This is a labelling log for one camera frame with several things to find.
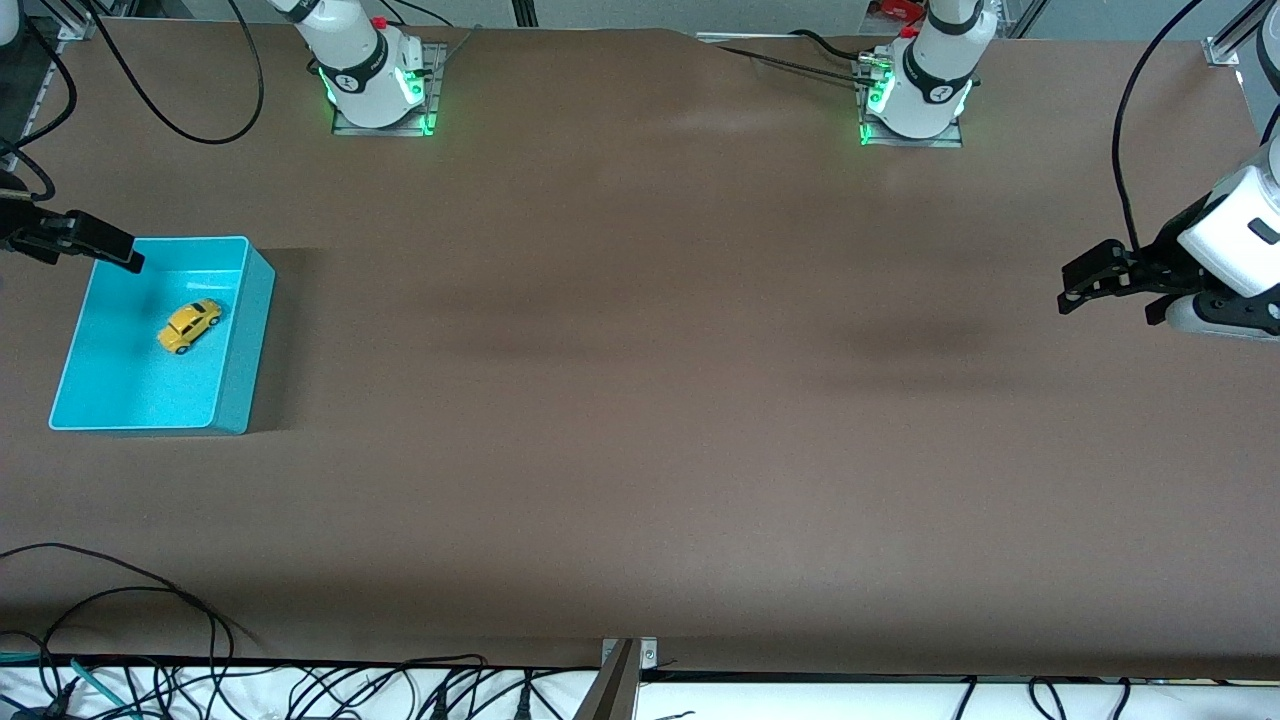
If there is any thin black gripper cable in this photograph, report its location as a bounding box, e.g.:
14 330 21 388
0 20 81 203

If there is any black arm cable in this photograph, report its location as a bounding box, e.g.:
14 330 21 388
92 0 266 147
1111 0 1201 253

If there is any aluminium frame rail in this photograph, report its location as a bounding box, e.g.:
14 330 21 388
50 0 106 43
1203 0 1273 69

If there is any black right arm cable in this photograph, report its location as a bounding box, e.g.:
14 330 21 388
92 0 266 147

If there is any dark metal bar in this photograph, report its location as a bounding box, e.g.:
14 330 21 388
575 640 641 720

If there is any long black looped cable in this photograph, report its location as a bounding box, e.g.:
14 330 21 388
0 543 261 691

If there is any yellow beetle toy car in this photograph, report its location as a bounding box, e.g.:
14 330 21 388
157 298 224 355

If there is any black base cable bundle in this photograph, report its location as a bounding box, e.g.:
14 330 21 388
715 28 881 86

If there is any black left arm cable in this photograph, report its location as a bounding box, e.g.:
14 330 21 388
1111 0 1201 253

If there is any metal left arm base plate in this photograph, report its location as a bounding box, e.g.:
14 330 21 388
855 55 964 149

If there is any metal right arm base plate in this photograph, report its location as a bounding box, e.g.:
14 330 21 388
332 42 446 137

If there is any teal plastic bin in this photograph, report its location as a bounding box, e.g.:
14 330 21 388
48 236 277 436

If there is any teal cable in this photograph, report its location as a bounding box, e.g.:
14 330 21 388
0 650 141 720

